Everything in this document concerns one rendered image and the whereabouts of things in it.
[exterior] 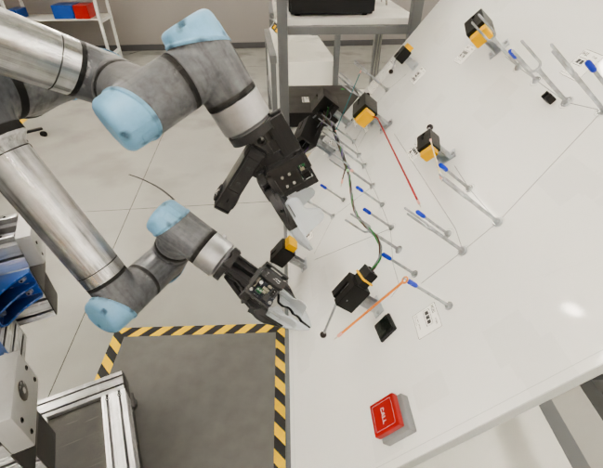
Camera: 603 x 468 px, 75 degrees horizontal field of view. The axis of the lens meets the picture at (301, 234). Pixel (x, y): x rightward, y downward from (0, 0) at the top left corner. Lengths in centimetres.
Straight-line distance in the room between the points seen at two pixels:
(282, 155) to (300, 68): 315
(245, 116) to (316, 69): 321
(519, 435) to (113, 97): 102
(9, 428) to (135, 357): 146
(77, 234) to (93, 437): 119
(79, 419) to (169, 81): 154
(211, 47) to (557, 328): 55
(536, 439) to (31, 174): 111
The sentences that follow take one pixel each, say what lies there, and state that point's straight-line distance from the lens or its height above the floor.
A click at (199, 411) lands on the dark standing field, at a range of 197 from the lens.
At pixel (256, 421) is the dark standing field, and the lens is 191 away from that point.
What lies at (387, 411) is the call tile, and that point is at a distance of 66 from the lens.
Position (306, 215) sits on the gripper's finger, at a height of 134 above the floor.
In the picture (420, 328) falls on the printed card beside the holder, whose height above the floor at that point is 116.
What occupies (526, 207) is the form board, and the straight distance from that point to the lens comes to 70.
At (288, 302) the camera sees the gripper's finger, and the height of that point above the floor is 111.
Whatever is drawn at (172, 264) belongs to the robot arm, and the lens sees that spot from 80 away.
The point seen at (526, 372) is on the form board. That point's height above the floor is 126.
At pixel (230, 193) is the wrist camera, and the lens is 60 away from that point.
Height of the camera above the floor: 169
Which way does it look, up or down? 38 degrees down
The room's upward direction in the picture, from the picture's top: straight up
